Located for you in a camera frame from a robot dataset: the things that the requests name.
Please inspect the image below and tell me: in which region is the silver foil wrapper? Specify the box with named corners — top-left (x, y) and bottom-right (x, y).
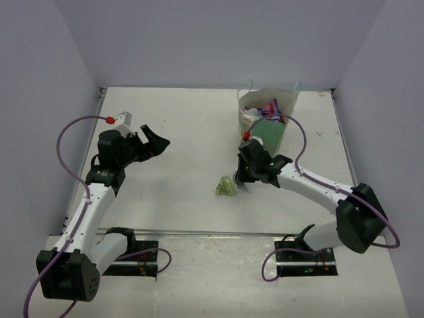
top-left (233, 172), bottom-right (249, 193)

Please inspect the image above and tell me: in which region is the small green wrapper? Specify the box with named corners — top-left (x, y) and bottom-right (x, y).
top-left (216, 175), bottom-right (237, 196)

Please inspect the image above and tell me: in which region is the purple snack packet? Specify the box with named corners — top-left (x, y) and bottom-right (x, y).
top-left (242, 99), bottom-right (284, 123)

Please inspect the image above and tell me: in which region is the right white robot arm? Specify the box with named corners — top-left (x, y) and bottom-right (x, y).
top-left (235, 139), bottom-right (387, 260)

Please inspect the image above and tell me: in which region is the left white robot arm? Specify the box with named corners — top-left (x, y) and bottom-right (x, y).
top-left (36, 124), bottom-right (170, 302)

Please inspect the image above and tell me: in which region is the green paper bag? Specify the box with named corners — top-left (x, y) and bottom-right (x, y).
top-left (237, 80), bottom-right (302, 156)

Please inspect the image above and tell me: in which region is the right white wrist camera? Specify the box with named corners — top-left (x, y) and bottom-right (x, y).
top-left (242, 131), bottom-right (264, 146)

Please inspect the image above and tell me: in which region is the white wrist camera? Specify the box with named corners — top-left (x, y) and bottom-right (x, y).
top-left (242, 131), bottom-right (264, 146)
top-left (113, 111), bottom-right (133, 137)

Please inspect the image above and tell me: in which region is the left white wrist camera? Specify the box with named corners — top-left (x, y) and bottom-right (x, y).
top-left (113, 111), bottom-right (133, 137)

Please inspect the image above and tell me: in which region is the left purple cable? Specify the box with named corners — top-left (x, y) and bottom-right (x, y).
top-left (22, 115), bottom-right (115, 318)

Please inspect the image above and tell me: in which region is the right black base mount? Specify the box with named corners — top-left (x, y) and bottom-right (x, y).
top-left (276, 248), bottom-right (338, 278)

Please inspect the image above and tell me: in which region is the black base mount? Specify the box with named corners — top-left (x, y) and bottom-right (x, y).
top-left (276, 248), bottom-right (338, 278)
top-left (103, 240), bottom-right (158, 278)

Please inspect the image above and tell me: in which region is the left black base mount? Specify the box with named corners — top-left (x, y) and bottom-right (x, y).
top-left (103, 240), bottom-right (158, 278)

